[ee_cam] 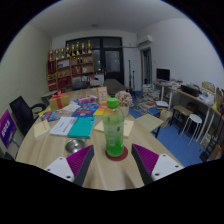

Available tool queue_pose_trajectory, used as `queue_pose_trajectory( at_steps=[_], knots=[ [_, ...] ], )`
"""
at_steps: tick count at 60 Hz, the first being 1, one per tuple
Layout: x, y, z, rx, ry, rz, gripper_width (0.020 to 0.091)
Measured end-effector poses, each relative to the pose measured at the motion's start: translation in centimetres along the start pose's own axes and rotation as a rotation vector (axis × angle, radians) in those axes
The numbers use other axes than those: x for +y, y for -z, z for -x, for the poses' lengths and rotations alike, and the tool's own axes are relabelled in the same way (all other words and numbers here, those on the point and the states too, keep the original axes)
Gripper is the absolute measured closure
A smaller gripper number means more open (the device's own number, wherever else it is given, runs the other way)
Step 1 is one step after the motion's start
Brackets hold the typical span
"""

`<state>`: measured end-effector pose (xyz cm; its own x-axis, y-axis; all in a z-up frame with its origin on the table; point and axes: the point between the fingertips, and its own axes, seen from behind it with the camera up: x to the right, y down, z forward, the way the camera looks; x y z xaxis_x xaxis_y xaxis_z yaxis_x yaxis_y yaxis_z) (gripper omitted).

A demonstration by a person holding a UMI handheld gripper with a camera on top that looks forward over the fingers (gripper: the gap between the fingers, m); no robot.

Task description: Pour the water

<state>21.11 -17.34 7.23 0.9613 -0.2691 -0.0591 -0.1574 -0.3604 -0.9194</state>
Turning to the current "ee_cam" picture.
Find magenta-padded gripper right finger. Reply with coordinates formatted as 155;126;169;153
130;143;184;185

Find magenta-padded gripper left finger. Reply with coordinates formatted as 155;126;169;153
44;144;96;187

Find green drink bottle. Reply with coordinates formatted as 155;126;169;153
101;97;126;158

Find small steel cup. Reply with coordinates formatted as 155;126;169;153
64;138;86;154

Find cream booklet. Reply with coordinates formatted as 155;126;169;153
33;118;52;141

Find white booklet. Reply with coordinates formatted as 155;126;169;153
48;115;78;137

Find flat round red coaster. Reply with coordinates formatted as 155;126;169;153
105;145;129;162

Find teal book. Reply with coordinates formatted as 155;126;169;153
66;116;96;139

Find wooden chair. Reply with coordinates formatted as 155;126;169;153
135;113;165;138

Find white round stool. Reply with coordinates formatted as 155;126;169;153
188;113;204;146

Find brown wooden stool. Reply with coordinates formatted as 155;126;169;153
170;104;194;127

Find white paper sheet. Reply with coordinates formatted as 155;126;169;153
61;103;81;113

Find purple sign board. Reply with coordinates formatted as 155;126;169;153
0;108;17;149

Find black office chair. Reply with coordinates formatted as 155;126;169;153
9;95;48;137

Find yellow gift box red ribbon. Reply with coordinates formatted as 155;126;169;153
49;89;71;112

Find orange book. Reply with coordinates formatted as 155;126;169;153
92;102;108;117

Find stack of books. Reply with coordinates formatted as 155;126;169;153
139;83;162;111

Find pink tissue box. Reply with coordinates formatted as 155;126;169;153
76;94;99;106

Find long white desk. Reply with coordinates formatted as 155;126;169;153
154;79;224;161

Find pink flowers in white pot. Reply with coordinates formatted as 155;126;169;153
114;90;134;117

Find tan standing card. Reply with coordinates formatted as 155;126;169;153
96;86;109;105

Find black computer monitor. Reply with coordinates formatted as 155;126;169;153
156;68;171;82

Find grey office chair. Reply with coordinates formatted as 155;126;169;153
103;78;128;97

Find black tripod stand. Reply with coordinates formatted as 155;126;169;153
127;59;137;89

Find wooden shelf unit with trophies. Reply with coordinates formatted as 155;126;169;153
45;40;95;93

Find white air conditioner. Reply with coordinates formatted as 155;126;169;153
137;34;154;48

